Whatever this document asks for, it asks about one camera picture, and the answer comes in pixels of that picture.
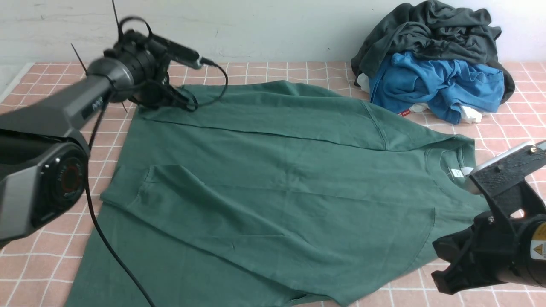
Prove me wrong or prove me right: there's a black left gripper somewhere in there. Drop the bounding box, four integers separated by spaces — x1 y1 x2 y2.
104 30 180 107

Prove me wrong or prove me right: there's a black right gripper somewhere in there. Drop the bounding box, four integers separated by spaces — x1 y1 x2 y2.
431 214 534 295

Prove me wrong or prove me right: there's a green long-sleeved shirt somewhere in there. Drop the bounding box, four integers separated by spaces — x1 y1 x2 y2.
64 81 491 307

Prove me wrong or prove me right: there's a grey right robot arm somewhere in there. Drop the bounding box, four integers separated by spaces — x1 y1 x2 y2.
431 213 546 295

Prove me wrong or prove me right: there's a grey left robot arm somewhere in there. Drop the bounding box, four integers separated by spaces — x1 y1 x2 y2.
0 30 175 247

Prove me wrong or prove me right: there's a blue crumpled garment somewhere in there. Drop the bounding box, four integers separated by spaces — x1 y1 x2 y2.
368 51 506 125

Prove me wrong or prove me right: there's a dark grey crumpled garment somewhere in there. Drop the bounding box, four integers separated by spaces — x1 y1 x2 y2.
350 0 515 103

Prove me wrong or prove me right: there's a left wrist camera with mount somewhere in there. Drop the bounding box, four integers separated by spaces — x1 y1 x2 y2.
152 34 203 70

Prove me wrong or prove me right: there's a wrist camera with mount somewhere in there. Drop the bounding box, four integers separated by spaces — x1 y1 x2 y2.
152 34 203 70
465 141 546 224

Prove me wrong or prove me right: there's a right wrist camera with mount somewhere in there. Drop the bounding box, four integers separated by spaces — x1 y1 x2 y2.
465 141 546 224

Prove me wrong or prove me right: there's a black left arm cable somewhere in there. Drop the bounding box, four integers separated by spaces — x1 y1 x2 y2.
70 0 229 307

